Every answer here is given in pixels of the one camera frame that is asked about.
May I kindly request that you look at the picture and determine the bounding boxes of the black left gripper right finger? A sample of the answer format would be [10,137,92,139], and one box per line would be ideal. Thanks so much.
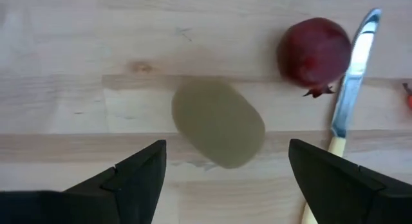
[288,138,412,224]

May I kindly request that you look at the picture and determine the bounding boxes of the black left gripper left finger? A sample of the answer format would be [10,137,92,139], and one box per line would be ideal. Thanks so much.
[0,139,167,224]

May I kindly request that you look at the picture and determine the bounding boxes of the brown green kiwi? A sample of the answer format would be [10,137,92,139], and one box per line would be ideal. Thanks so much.
[171,78,267,169]

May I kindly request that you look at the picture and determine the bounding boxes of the dark red pomegranate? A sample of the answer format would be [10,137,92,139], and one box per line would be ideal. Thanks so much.
[276,17,352,98]

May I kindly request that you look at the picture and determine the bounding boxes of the cream handled table knife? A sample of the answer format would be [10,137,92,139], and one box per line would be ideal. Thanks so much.
[301,8,382,224]

